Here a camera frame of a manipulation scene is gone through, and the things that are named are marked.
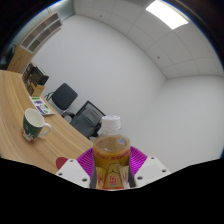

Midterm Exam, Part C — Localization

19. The green and white mug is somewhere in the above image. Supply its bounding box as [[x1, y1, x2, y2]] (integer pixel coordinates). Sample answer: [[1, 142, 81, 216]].
[[22, 107, 53, 143]]

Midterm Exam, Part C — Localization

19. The yellow-labelled drink bottle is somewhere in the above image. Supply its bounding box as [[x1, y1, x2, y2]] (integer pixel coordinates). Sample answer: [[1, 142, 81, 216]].
[[89, 115, 136, 191]]

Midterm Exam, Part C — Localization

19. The large ceiling light panel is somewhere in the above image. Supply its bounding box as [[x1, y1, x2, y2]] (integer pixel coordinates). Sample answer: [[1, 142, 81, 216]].
[[145, 0, 190, 30]]

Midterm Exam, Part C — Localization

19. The tan cardboard box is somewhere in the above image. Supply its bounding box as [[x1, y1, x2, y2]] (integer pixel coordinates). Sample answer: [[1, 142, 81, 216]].
[[31, 83, 46, 98]]

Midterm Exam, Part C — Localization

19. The grey mesh office chair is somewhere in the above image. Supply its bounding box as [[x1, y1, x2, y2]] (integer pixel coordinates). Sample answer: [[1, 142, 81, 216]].
[[63, 100, 107, 139]]

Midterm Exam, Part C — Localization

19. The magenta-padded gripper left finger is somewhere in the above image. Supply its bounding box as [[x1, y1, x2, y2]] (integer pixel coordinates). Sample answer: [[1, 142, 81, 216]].
[[54, 147, 96, 189]]

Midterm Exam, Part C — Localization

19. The white printed leaflet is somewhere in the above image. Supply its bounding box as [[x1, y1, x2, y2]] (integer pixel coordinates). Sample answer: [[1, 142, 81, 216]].
[[29, 96, 56, 117]]

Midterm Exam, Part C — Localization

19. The dark brown box stack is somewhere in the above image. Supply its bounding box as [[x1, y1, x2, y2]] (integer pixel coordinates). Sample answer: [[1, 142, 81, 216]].
[[21, 62, 50, 96]]

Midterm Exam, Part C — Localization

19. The black office chair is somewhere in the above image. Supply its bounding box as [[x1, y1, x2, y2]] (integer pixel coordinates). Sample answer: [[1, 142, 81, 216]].
[[45, 82, 79, 116]]

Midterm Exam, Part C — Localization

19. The wooden shelf cabinet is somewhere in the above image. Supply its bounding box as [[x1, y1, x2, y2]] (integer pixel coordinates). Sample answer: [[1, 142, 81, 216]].
[[6, 10, 64, 74]]

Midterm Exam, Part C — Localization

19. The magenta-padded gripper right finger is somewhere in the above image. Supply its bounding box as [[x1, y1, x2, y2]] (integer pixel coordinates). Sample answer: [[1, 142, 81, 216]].
[[128, 145, 172, 188]]

